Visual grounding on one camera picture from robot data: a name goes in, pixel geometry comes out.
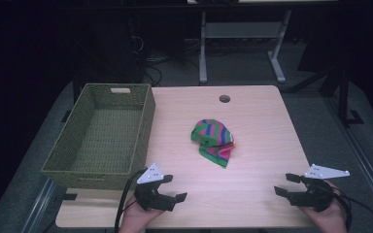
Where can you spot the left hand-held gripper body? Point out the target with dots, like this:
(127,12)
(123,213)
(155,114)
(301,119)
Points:
(149,191)

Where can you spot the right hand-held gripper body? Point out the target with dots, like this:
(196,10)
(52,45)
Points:
(314,191)

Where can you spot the striped colourful cloth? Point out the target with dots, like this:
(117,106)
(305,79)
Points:
(213,142)

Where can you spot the green woven basket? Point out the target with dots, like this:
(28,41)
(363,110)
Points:
(103,139)

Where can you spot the person's left hand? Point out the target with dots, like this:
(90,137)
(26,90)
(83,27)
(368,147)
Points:
(137,216)

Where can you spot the person's right hand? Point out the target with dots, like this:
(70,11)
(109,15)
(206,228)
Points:
(328,216)

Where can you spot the black metal stand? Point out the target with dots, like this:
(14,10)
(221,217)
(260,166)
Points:
(340,93)

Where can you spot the grey metal table frame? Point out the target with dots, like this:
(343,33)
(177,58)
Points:
(243,42)

